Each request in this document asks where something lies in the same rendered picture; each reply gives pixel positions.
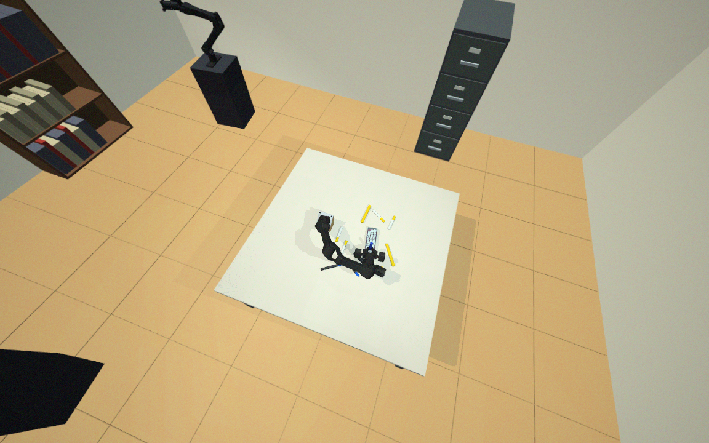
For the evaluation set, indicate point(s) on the keyboard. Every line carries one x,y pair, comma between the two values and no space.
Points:
371,237

